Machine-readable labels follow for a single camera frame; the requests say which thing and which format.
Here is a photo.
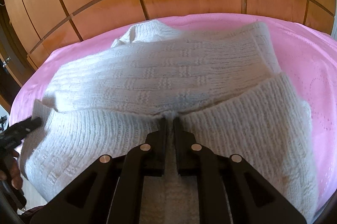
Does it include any white knitted sweater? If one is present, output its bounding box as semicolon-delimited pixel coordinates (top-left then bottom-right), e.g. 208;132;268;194
19;20;319;222

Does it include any person's left hand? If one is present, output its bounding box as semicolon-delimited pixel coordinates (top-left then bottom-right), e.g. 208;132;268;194
9;150;23;190

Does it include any pink bedspread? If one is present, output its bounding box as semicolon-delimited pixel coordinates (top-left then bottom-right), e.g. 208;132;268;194
9;13;336;206

